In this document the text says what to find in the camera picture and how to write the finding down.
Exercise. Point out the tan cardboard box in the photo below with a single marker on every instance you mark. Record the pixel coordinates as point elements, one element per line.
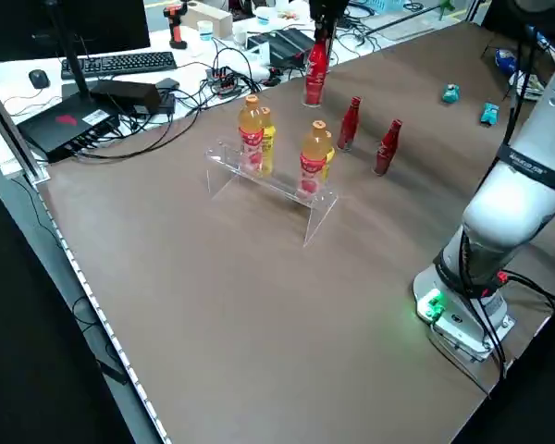
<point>217,20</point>

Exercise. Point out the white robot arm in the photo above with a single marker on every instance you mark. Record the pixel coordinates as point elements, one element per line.
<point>513,208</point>

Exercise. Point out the green clamp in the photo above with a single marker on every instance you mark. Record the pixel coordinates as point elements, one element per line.
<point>446,7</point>

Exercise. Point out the aluminium frame profile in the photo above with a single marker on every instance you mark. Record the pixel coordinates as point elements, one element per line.
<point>32,166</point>

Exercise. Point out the usb hub red plugs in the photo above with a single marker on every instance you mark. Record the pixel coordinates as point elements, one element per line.
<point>222,82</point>

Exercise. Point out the orange tea bottle red label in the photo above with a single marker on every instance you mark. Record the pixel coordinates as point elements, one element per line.
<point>312,152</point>
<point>250,125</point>

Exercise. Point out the red cola bottle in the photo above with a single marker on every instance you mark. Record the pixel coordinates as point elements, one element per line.
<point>315,78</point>
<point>349,125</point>
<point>387,148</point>

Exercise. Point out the orange black power drill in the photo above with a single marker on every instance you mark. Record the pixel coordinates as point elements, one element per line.
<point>176,32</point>

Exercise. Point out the black box red logo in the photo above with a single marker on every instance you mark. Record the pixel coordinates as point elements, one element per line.
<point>60,125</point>

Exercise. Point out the black power brick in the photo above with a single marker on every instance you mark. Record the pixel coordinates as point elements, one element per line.
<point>125,94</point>

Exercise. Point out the small blue snack packet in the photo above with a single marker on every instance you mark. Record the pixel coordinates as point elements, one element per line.
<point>506,57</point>

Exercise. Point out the white box food picture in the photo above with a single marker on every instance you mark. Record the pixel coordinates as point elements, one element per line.
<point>529,85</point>

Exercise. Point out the blue plastic crate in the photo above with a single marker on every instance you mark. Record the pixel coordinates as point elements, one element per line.
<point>388,5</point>

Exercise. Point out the yellow drink bottle green label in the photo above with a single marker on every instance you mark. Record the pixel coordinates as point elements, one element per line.
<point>269,139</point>
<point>329,159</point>

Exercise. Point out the black keyboard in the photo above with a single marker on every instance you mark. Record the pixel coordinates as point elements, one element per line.
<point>120,65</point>

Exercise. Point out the black computer mouse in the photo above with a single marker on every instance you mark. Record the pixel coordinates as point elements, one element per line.
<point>39,78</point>

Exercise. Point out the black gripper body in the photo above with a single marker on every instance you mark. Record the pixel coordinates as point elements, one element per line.
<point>329,8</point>

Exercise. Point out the black monitor stand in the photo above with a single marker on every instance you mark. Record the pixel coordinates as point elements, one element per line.
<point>76,69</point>

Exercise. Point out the black metal device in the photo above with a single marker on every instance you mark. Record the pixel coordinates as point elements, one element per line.
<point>282,44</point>

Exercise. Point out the white paper cup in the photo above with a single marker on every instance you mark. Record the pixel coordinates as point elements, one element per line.
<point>239,37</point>
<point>204,31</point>

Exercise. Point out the small black adapter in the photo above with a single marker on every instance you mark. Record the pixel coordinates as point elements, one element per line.
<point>168,104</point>

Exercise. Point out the clear acrylic shelf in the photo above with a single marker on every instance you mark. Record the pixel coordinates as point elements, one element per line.
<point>314,217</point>

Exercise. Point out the teal chips packet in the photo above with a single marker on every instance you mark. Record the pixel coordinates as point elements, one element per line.
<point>451,94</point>
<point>489,113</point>

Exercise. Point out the black computer monitor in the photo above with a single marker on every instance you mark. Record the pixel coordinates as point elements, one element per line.
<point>97,23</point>

